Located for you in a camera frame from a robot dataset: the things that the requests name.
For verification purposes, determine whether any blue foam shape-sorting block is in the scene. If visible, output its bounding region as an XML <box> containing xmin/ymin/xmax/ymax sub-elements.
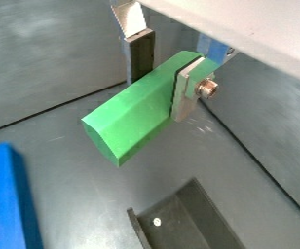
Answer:
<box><xmin>0</xmin><ymin>143</ymin><xmax>44</xmax><ymax>249</ymax></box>

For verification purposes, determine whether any green hexagonal prism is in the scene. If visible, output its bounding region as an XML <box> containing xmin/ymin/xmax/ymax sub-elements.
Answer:
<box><xmin>81</xmin><ymin>51</ymin><xmax>201</xmax><ymax>166</ymax></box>

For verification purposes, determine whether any black curved cradle stand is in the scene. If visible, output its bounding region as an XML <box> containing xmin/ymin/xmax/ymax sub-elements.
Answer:
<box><xmin>126</xmin><ymin>178</ymin><xmax>247</xmax><ymax>249</ymax></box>

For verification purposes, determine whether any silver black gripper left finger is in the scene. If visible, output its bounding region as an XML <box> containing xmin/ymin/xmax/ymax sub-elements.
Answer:
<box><xmin>110</xmin><ymin>0</ymin><xmax>156</xmax><ymax>84</ymax></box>

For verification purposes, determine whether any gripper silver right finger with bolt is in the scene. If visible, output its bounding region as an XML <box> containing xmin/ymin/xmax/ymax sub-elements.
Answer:
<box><xmin>172</xmin><ymin>34</ymin><xmax>237</xmax><ymax>122</ymax></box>

